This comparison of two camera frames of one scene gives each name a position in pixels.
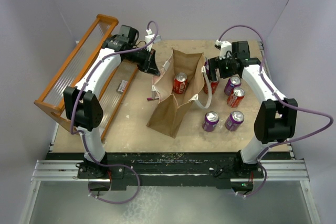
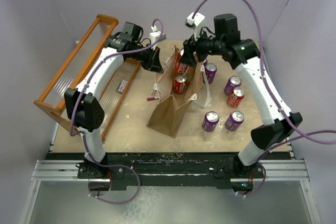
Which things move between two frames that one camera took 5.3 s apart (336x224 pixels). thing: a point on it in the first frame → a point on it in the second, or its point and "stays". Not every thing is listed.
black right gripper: x=214 y=63 → x=188 y=56
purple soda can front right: x=234 y=120 stays
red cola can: x=236 y=95 stays
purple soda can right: x=233 y=82 stays
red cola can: x=180 y=83 stays
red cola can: x=213 y=85 → x=180 y=68
